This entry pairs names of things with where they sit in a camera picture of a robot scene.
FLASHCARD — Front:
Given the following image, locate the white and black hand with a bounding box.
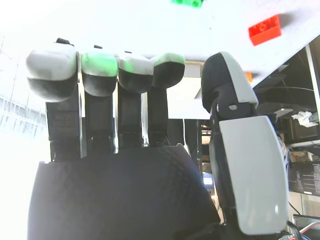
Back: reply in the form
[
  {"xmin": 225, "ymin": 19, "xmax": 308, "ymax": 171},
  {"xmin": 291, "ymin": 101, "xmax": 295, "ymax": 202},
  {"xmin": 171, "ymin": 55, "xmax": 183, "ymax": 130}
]
[{"xmin": 25, "ymin": 37, "xmax": 291, "ymax": 240}]

